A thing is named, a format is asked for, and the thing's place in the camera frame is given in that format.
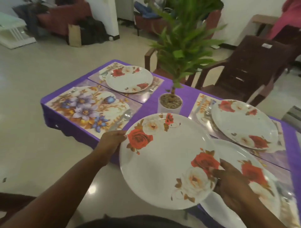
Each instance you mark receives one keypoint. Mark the person's left hand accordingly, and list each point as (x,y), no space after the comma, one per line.
(113,145)

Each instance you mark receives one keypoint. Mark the person's right hand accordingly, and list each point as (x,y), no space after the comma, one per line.
(235,188)

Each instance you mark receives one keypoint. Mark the steel spoon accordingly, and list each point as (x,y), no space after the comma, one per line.
(128,115)
(284,191)
(207,114)

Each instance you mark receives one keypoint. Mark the white floral plate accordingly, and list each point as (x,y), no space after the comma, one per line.
(235,150)
(164,164)
(127,82)
(247,122)

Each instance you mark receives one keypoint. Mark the floral placemat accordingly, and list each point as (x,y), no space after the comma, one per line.
(70,117)
(270,159)
(141,96)
(287,178)

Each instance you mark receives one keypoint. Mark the person's left forearm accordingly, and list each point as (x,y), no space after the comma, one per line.
(58,195)

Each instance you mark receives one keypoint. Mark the person's dark clothing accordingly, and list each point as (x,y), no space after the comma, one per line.
(131,223)

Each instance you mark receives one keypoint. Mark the purple cloth table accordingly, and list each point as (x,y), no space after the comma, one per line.
(145,110)

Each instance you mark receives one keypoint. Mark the green plant with white pot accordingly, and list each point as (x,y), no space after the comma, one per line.
(164,110)

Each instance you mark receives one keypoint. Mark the black bag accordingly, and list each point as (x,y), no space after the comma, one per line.
(94,30)

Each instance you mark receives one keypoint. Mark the brown paper bag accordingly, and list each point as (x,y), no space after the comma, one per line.
(74,35)

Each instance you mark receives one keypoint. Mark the red sofa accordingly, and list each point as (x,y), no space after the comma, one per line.
(61,21)

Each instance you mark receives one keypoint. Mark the white appliance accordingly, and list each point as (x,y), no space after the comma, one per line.
(14,35)

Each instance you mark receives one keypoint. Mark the blue jeans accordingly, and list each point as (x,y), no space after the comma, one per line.
(28,16)

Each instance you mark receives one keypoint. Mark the reddish brown chair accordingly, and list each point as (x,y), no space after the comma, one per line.
(214,21)

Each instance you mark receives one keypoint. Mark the wooden folding table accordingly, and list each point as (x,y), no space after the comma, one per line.
(263,18)

